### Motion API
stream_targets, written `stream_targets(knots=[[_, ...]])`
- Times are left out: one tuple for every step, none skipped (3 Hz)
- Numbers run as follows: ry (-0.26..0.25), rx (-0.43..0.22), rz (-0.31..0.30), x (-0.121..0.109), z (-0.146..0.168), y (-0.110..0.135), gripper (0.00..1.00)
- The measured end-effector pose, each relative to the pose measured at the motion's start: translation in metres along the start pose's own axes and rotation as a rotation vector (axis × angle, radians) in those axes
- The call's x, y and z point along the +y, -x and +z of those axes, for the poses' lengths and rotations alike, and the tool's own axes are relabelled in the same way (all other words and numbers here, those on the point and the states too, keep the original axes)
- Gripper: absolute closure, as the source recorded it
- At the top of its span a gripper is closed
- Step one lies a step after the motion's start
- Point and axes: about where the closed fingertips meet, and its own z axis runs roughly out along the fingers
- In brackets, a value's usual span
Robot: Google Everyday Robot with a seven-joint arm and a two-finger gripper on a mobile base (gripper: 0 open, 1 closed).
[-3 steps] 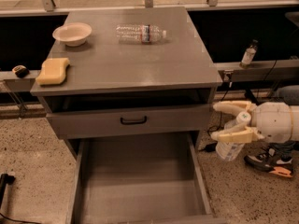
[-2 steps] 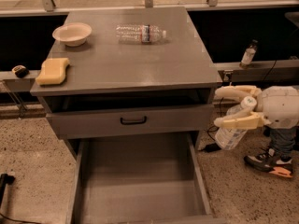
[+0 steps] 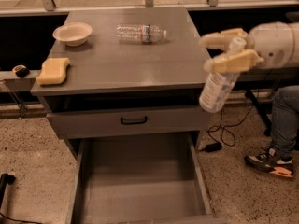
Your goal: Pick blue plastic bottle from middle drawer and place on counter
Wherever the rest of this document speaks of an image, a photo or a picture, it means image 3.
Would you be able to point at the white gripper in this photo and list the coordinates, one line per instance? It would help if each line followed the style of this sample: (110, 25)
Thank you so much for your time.
(271, 45)

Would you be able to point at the small white-capped plastic bottle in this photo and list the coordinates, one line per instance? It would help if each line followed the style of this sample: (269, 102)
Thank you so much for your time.
(219, 85)

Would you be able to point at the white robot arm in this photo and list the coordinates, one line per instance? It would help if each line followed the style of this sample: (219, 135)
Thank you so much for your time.
(296, 42)

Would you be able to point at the clear water bottle lying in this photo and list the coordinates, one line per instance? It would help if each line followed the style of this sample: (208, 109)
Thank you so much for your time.
(140, 33)

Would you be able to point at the grey drawer cabinet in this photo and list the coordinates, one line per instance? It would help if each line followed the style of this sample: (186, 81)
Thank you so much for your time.
(105, 73)

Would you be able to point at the open middle drawer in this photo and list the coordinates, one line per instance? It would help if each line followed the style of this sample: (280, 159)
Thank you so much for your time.
(139, 179)

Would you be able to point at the person leg in jeans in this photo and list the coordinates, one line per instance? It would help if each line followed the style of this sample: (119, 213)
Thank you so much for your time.
(285, 120)

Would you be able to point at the black power adapter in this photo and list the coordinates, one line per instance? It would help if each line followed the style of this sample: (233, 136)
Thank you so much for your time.
(213, 147)

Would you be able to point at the sneaker shoe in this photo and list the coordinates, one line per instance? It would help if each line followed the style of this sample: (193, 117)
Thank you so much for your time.
(271, 162)

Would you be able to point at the white bowl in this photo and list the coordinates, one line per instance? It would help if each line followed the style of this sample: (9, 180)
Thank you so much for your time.
(73, 34)

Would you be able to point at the yellow sponge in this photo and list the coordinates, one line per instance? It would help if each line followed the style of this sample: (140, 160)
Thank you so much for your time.
(53, 71)

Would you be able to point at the black object at left edge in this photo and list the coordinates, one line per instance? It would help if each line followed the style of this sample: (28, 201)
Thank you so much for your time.
(5, 179)

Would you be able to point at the grey ledge rail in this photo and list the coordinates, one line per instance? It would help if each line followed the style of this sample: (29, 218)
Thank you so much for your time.
(269, 74)

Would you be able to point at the top drawer with black handle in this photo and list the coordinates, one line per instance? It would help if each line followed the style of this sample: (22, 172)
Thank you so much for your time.
(117, 122)

